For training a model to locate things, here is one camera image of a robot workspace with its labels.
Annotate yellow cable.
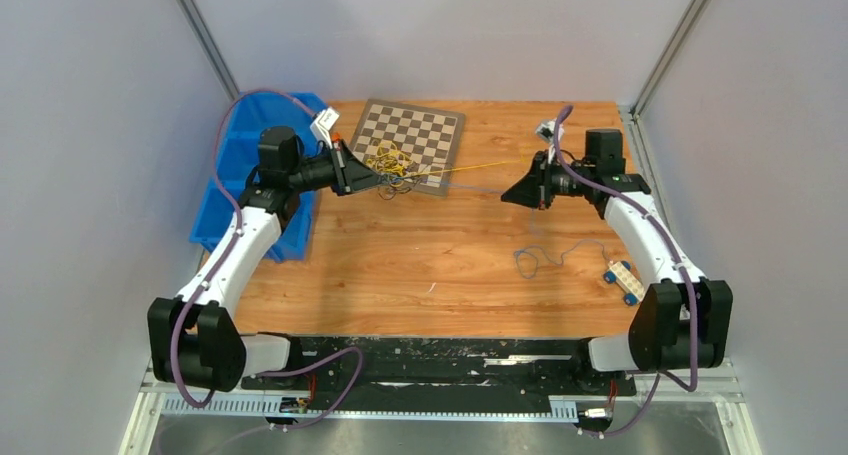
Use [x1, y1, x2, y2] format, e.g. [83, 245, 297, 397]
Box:
[362, 140, 531, 183]

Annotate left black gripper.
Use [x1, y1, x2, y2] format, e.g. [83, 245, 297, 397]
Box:
[285, 139, 384, 196]

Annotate blue plastic bin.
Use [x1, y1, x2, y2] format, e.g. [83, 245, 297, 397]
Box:
[189, 92, 331, 264]

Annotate checkerboard calibration board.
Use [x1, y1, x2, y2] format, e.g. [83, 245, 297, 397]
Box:
[349, 99, 466, 197]

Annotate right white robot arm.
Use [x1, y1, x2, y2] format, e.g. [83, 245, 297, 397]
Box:
[501, 129, 733, 393]

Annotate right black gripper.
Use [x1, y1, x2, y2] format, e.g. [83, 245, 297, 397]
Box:
[503, 150, 595, 211]

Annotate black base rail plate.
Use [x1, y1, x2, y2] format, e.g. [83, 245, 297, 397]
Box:
[241, 336, 636, 415]

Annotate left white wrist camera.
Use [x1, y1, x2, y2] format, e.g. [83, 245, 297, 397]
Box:
[310, 107, 340, 146]

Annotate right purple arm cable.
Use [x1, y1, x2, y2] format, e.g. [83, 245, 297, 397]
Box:
[553, 104, 700, 438]

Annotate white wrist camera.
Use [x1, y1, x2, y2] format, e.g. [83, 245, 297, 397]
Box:
[535, 119, 564, 146]
[310, 107, 340, 146]

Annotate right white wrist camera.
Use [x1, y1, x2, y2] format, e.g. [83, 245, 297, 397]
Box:
[535, 119, 564, 146]

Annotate white blue toy block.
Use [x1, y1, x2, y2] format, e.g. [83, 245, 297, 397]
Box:
[602, 260, 645, 306]

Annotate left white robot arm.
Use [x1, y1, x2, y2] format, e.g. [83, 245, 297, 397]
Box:
[147, 126, 418, 408]

